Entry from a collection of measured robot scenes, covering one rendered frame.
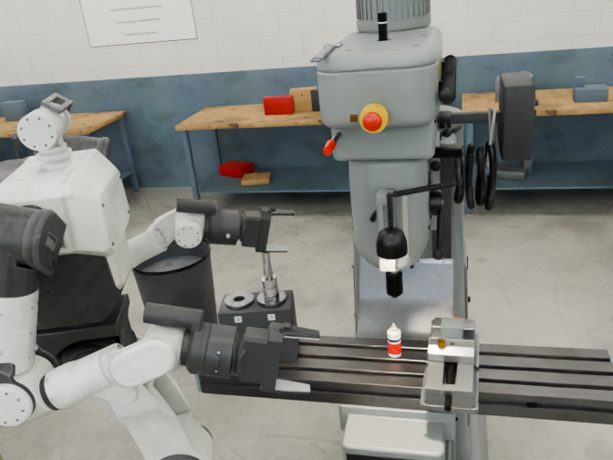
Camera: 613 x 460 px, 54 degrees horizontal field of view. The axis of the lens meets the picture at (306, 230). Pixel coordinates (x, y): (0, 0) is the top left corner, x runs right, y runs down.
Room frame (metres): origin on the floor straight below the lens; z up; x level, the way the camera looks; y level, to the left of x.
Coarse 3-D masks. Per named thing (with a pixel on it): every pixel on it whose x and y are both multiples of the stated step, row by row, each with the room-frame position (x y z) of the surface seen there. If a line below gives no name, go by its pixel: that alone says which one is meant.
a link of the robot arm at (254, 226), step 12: (228, 216) 1.36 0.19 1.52; (252, 216) 1.38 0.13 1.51; (264, 216) 1.37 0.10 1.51; (228, 228) 1.35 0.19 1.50; (240, 228) 1.37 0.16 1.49; (252, 228) 1.37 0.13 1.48; (264, 228) 1.37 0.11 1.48; (228, 240) 1.35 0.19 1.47; (240, 240) 1.37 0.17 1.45; (252, 240) 1.37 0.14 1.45; (264, 240) 1.37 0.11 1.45; (264, 252) 1.39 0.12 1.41
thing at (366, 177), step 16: (384, 160) 1.38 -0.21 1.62; (400, 160) 1.37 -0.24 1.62; (416, 160) 1.37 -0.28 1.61; (352, 176) 1.42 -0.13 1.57; (368, 176) 1.39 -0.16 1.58; (384, 176) 1.38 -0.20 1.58; (400, 176) 1.37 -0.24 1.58; (416, 176) 1.37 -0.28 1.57; (352, 192) 1.42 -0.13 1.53; (368, 192) 1.39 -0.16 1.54; (352, 208) 1.43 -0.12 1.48; (368, 208) 1.39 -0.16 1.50; (400, 208) 1.37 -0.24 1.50; (416, 208) 1.37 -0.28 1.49; (352, 224) 1.45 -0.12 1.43; (368, 224) 1.39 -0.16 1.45; (400, 224) 1.37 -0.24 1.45; (416, 224) 1.37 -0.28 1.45; (368, 240) 1.39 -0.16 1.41; (416, 240) 1.37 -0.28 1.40; (368, 256) 1.40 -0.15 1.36; (416, 256) 1.37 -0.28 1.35
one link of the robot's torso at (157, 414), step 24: (144, 384) 1.08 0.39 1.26; (168, 384) 1.15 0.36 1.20; (120, 408) 1.03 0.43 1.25; (144, 408) 1.03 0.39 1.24; (168, 408) 1.06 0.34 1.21; (144, 432) 1.05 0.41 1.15; (168, 432) 1.06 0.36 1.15; (192, 432) 1.11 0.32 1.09; (144, 456) 1.05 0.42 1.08; (168, 456) 1.05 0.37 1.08; (192, 456) 1.06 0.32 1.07
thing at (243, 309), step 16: (224, 304) 1.58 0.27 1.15; (240, 304) 1.55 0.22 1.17; (256, 304) 1.56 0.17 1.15; (272, 304) 1.53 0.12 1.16; (288, 304) 1.54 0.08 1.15; (224, 320) 1.53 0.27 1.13; (240, 320) 1.53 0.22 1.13; (256, 320) 1.52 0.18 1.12; (272, 320) 1.52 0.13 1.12; (288, 320) 1.51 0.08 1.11; (240, 336) 1.53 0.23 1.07; (288, 352) 1.52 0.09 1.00
